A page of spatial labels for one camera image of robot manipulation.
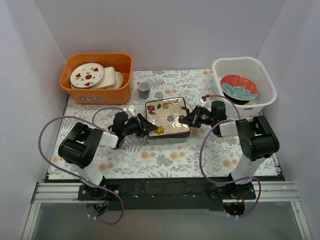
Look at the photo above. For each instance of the small grey white cup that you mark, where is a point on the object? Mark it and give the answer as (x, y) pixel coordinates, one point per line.
(143, 89)

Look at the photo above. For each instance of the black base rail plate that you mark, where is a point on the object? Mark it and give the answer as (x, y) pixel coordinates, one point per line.
(166, 194)

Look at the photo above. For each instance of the glossy black plate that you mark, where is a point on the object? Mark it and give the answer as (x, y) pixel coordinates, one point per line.
(236, 101)

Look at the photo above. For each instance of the round watermelon pattern plate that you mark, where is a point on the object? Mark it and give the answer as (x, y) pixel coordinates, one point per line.
(87, 75)

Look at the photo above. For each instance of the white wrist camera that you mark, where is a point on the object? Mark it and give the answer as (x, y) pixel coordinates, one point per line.
(130, 111)
(205, 100)

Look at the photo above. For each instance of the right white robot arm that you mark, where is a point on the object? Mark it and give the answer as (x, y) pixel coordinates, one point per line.
(257, 142)

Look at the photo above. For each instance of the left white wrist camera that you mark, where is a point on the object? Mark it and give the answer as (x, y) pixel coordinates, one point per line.
(130, 111)

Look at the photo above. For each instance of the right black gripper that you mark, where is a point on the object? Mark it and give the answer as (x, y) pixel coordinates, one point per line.
(195, 117)

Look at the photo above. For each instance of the square floral plate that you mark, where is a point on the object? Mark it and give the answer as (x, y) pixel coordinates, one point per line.
(166, 113)

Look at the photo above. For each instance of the black floral rectangular plate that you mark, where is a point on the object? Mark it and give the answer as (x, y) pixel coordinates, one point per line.
(162, 134)

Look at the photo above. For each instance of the floral patterned table mat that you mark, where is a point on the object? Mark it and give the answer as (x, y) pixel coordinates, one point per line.
(192, 156)

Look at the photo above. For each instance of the white plastic bin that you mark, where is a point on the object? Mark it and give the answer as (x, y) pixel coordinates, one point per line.
(252, 69)

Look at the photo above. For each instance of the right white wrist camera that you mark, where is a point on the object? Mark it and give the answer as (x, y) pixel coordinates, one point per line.
(205, 100)

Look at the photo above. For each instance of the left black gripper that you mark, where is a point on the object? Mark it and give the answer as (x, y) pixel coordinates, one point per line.
(141, 125)

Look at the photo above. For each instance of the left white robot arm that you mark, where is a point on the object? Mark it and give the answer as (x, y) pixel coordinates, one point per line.
(80, 145)

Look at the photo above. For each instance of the cream rectangular plate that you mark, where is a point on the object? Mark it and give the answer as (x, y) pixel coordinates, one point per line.
(109, 78)

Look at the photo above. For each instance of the small cream plate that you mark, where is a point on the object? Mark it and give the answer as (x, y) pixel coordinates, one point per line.
(118, 81)

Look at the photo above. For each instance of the large red teal plate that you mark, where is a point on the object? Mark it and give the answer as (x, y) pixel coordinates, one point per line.
(239, 87)

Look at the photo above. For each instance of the dark plate under square plate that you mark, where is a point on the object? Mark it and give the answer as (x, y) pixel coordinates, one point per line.
(189, 107)

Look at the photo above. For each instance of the orange plastic bin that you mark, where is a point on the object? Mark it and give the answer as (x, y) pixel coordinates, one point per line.
(121, 62)

